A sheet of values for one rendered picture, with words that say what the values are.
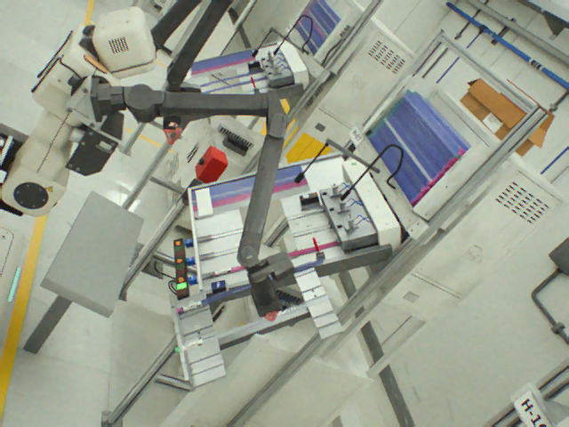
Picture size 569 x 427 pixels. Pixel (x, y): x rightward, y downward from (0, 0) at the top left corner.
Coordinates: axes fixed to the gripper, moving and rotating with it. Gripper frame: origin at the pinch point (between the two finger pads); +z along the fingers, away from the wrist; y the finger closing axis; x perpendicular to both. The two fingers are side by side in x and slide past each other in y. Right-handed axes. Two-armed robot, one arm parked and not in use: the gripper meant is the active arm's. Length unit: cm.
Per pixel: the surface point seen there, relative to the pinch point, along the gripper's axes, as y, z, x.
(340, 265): 30.2, 23.9, -29.9
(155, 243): 103, 50, 40
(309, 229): 52, 24, -26
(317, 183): 81, 27, -38
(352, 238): 34, 17, -37
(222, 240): 62, 23, 8
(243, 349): 8.3, 21.5, 11.9
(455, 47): 86, -13, -105
